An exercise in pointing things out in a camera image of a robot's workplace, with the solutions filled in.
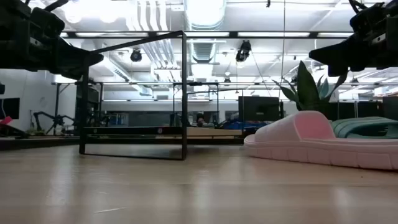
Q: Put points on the green slide sandal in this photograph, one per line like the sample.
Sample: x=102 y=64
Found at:
x=363 y=126

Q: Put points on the black metal rig frame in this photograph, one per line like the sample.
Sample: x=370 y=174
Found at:
x=37 y=143

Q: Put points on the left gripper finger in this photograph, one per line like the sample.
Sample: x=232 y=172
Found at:
x=77 y=57
x=71 y=72

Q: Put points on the black wall screen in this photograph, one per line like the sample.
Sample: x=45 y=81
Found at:
x=9 y=108

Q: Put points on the person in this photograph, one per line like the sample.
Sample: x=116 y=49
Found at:
x=200 y=119

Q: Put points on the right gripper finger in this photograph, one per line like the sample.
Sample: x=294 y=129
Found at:
x=337 y=71
x=339 y=53

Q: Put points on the black monitor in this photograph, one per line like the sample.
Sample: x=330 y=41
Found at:
x=258 y=108

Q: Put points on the black background robot arm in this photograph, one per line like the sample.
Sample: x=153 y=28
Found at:
x=53 y=119

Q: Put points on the pink slide sandal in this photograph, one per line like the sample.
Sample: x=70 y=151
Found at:
x=311 y=143

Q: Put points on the black ceiling camera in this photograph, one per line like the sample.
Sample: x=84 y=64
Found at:
x=136 y=55
x=243 y=51

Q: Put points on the green plant in white pot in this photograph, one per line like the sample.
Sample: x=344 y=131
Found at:
x=306 y=87

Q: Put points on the black-framed wooden shelf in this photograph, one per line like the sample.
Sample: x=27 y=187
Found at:
x=184 y=93

